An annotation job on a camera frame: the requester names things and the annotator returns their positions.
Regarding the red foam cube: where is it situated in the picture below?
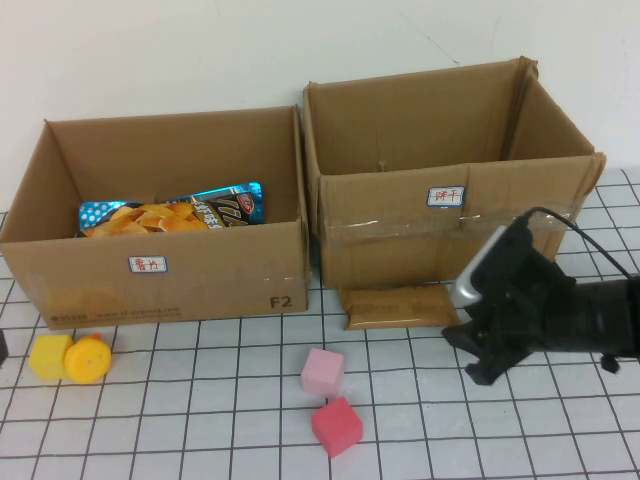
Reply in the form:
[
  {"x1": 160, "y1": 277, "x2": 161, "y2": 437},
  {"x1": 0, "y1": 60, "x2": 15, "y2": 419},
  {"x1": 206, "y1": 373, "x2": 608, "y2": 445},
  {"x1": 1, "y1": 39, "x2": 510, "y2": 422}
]
[{"x1": 310, "y1": 397, "x2": 365, "y2": 459}]

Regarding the brown snack bar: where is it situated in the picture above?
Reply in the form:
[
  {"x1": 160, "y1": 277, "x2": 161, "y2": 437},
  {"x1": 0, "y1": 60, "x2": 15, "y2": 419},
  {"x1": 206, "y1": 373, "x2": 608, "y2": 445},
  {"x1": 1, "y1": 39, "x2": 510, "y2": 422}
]
[{"x1": 338, "y1": 282, "x2": 462, "y2": 332}]

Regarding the blue black chips bag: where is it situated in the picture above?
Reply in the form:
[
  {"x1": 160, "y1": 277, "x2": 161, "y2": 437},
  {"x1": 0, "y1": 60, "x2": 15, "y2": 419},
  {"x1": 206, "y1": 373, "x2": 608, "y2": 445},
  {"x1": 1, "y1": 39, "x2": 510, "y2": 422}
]
[{"x1": 74, "y1": 181, "x2": 266, "y2": 239}]

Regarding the black camera cable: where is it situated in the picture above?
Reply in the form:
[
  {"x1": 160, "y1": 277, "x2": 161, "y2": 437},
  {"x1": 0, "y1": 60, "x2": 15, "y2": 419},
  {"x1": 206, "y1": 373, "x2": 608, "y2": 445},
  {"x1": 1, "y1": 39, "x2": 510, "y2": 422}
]
[{"x1": 514, "y1": 206, "x2": 632, "y2": 277}]

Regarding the white handwritten box label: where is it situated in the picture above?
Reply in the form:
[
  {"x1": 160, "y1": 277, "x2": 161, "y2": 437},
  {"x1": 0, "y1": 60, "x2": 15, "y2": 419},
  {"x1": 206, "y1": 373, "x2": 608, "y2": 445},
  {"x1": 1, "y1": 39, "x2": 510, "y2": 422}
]
[
  {"x1": 128, "y1": 255, "x2": 169, "y2": 275},
  {"x1": 425, "y1": 186, "x2": 466, "y2": 208}
]

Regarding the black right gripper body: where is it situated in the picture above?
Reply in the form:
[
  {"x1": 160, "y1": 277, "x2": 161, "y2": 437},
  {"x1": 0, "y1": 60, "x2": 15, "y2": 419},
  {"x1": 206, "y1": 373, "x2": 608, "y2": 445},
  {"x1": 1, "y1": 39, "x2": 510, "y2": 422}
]
[{"x1": 472, "y1": 222, "x2": 577, "y2": 362}]

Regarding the yellow rubber duck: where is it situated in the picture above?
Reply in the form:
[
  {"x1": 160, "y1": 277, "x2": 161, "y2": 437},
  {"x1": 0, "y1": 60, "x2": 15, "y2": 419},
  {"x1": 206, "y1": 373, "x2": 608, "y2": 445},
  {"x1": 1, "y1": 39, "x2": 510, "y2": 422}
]
[{"x1": 63, "y1": 332, "x2": 113, "y2": 386}]

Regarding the yellow foam cube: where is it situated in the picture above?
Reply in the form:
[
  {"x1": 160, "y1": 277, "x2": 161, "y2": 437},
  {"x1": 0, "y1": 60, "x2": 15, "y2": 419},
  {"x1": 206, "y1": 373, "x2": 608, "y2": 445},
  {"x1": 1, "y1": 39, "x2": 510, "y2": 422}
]
[{"x1": 28, "y1": 333, "x2": 75, "y2": 383}]

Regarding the light pink foam cube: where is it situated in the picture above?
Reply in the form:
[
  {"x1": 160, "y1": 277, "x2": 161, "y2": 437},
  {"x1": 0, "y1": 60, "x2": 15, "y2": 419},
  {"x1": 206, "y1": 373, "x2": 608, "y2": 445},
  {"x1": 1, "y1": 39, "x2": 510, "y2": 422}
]
[{"x1": 300, "y1": 348, "x2": 346, "y2": 399}]

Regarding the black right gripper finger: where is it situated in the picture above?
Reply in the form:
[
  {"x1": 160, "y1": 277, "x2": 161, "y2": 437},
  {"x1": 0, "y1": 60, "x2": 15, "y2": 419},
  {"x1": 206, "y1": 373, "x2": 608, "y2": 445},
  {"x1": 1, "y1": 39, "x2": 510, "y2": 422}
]
[
  {"x1": 441, "y1": 323, "x2": 484, "y2": 354},
  {"x1": 463, "y1": 344, "x2": 534, "y2": 387}
]

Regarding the taller open cardboard box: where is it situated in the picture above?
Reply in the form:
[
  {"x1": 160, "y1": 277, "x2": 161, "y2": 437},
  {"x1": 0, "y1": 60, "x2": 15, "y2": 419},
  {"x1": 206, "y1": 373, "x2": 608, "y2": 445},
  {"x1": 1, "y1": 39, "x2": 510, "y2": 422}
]
[{"x1": 301, "y1": 56, "x2": 608, "y2": 291}]

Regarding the cardboard box marked F2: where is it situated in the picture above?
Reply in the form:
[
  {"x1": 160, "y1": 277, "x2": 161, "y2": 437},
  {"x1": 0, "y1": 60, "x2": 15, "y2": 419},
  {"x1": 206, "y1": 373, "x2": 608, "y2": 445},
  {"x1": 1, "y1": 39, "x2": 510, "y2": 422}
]
[{"x1": 0, "y1": 104, "x2": 312, "y2": 332}]

